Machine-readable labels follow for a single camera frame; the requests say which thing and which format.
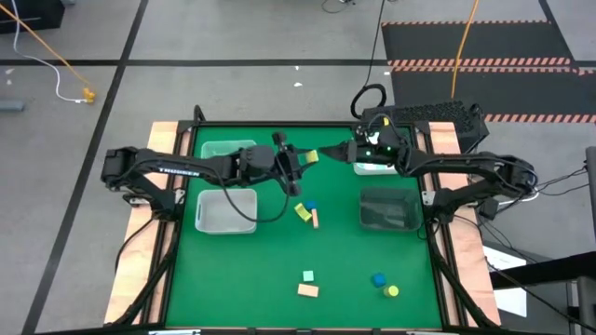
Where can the blue block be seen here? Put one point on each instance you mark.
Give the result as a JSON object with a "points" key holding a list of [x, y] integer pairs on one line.
{"points": [[379, 280], [311, 205]]}

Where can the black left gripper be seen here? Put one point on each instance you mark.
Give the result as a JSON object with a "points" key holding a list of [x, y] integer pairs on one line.
{"points": [[286, 165]]}

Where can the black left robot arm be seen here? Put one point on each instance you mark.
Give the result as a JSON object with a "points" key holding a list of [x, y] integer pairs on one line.
{"points": [[186, 166]]}

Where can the white paper sheet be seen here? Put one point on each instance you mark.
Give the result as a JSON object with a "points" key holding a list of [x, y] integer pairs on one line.
{"points": [[512, 302]]}

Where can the green table mat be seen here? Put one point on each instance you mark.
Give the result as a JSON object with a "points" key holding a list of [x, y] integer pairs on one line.
{"points": [[261, 260]]}

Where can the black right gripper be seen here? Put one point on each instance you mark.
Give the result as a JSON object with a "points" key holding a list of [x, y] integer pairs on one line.
{"points": [[377, 146]]}

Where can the short tan stick block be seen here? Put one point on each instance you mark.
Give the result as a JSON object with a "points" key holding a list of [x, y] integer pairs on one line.
{"points": [[315, 219]]}

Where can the black power adapter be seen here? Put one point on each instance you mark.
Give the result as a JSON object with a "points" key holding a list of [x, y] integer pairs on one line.
{"points": [[489, 209]]}

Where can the small yellow cube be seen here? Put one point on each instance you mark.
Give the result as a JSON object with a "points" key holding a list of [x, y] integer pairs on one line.
{"points": [[312, 156]]}

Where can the black table frame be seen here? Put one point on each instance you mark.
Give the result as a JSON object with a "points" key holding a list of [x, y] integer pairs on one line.
{"points": [[279, 124]]}

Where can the teal cube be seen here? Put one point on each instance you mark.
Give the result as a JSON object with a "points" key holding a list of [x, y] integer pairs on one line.
{"points": [[308, 276]]}

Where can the black box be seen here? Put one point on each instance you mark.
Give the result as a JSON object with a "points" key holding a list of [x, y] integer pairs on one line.
{"points": [[32, 14]]}

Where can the tan rectangular block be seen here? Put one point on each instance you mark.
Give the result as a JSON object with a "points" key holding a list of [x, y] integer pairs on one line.
{"points": [[308, 290]]}

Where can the black perforated computer case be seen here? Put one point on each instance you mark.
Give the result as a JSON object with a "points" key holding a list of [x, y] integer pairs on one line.
{"points": [[433, 111]]}

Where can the light grey plastic bin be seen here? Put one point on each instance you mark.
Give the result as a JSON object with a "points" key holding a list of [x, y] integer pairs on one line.
{"points": [[214, 214]]}

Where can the dark smoky plastic bin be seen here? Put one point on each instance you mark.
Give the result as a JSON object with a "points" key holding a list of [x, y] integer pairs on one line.
{"points": [[390, 209]]}

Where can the yellow cylinder block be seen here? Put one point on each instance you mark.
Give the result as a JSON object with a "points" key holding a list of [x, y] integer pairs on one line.
{"points": [[391, 291]]}

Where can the yellow arch block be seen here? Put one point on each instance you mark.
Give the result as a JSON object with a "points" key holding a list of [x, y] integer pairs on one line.
{"points": [[302, 213]]}

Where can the black desk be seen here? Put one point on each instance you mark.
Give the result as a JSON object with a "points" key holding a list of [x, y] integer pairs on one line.
{"points": [[559, 267]]}

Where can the wooden side board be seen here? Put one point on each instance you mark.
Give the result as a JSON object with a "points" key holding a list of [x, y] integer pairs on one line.
{"points": [[470, 260], [135, 265]]}

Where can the clear plastic bin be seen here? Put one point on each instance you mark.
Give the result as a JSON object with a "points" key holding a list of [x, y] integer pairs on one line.
{"points": [[219, 148]]}

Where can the grey pole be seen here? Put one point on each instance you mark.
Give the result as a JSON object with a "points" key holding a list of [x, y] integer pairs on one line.
{"points": [[591, 186]]}

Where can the black striped floor mat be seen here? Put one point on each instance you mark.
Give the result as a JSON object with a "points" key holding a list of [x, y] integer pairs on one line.
{"points": [[512, 42]]}

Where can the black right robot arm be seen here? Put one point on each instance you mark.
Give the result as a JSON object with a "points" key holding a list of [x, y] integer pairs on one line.
{"points": [[465, 163]]}

